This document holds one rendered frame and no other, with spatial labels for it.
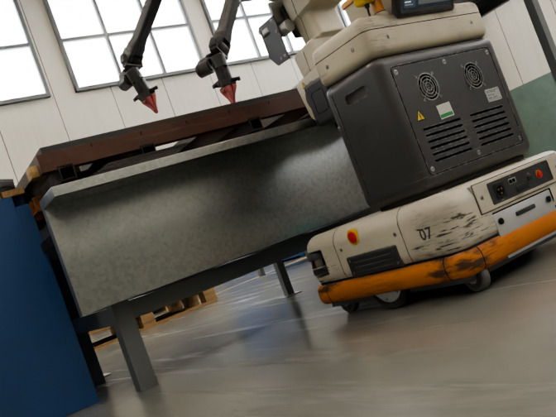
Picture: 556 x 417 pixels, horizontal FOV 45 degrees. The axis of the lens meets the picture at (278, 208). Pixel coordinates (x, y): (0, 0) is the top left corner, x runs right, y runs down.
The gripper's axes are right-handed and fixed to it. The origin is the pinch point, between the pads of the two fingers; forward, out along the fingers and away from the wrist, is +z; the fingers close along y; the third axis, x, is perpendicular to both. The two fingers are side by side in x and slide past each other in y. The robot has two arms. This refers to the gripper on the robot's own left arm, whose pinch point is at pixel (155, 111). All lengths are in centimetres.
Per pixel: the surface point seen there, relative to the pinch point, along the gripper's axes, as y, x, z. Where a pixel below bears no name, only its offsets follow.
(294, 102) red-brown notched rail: -33, 42, 26
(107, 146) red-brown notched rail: 43, 43, 8
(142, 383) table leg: 74, 41, 80
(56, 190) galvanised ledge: 71, 64, 14
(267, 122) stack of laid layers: -47, -2, 28
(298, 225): -3, 48, 66
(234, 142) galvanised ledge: 11, 63, 28
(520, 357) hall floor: 53, 180, 82
